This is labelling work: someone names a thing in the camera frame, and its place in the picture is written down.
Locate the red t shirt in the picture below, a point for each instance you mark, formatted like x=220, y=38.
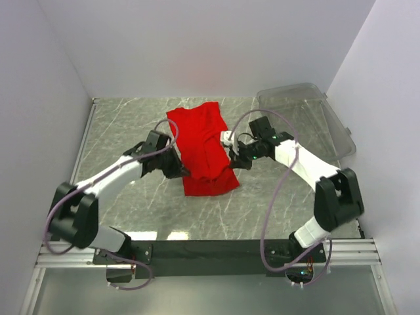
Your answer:
x=201, y=152

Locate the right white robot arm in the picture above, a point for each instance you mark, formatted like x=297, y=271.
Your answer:
x=337, y=196

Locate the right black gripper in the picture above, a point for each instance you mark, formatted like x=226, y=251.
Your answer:
x=237, y=160

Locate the aluminium rail frame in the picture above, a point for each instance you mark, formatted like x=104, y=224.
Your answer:
x=344, y=252

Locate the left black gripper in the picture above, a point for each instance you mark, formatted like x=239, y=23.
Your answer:
x=178, y=170

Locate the clear plastic bin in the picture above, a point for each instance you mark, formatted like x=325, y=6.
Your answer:
x=319, y=129

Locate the black base crossbar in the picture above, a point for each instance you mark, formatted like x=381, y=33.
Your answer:
x=214, y=257

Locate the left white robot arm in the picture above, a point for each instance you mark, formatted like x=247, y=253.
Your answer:
x=74, y=214

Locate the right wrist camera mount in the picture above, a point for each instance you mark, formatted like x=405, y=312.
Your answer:
x=228, y=139

